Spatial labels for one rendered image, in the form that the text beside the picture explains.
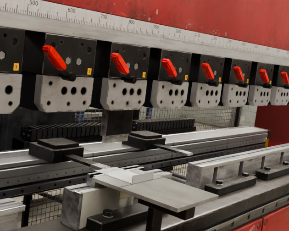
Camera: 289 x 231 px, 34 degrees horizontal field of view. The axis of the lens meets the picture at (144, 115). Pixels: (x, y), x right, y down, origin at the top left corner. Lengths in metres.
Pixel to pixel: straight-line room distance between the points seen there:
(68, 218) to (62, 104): 0.32
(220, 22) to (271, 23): 0.38
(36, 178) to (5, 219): 0.37
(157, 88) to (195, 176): 0.44
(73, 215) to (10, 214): 0.20
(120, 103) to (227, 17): 0.55
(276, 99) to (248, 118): 7.39
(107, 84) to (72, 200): 0.30
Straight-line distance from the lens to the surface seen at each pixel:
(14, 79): 0.96
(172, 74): 1.28
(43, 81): 1.00
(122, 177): 1.22
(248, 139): 2.47
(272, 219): 1.96
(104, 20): 1.11
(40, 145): 1.40
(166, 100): 1.33
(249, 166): 1.94
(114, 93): 1.16
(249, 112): 9.38
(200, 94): 1.47
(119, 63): 1.10
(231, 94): 1.65
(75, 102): 1.07
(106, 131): 1.21
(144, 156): 1.75
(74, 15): 1.05
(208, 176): 1.66
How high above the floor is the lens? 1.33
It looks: 8 degrees down
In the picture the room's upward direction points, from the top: 7 degrees clockwise
